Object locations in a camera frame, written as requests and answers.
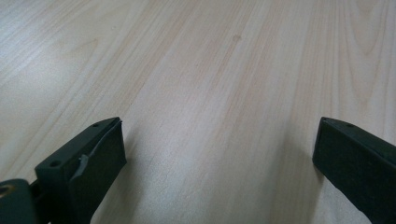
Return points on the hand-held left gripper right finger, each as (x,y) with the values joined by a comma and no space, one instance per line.
(358,165)

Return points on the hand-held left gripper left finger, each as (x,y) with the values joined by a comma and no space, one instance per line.
(87,168)

